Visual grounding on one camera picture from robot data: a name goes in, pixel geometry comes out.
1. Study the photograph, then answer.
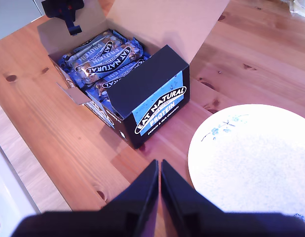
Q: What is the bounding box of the black carton box of snackbars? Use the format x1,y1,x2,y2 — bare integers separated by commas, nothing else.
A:
37,0,231,150

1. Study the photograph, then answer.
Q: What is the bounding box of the blue wrapped snack bar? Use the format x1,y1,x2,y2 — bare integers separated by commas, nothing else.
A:
71,40,145,79
60,29,114,67
93,56,150,87
110,29,144,51
84,83,123,119

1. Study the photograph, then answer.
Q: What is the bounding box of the white bowl with blue flowers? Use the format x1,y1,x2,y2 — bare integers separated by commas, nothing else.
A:
188,103,305,228

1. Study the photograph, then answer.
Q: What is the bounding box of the white flat panel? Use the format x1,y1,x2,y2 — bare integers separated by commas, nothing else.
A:
0,138,41,237

